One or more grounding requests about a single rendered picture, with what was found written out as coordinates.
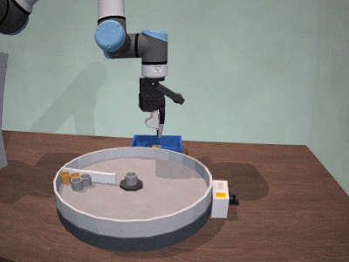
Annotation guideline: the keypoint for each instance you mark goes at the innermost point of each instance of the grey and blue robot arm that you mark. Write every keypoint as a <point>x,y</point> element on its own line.
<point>151,46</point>

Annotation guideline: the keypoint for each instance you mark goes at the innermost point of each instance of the grey metal bushing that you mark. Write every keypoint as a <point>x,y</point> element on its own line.
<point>87,182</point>
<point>131,178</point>
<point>77,184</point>

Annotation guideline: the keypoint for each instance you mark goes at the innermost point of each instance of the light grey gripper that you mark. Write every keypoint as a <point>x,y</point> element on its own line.
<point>156,104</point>

